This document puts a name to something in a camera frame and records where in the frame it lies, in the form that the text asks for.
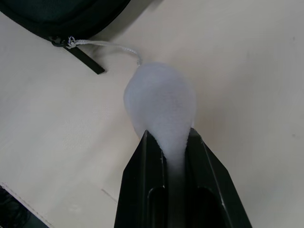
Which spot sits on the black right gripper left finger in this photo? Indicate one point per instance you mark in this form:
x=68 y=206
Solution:
x=140 y=180

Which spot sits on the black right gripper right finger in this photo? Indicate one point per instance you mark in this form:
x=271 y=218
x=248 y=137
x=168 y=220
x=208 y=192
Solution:
x=209 y=185

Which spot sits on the white fluffy pompom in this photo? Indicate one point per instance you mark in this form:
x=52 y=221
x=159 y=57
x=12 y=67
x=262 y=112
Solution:
x=161 y=104

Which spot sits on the black laptop bag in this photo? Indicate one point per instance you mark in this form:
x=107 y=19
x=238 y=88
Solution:
x=59 y=16

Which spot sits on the black zipper pull tab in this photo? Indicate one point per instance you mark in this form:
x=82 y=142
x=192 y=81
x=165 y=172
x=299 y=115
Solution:
x=83 y=58

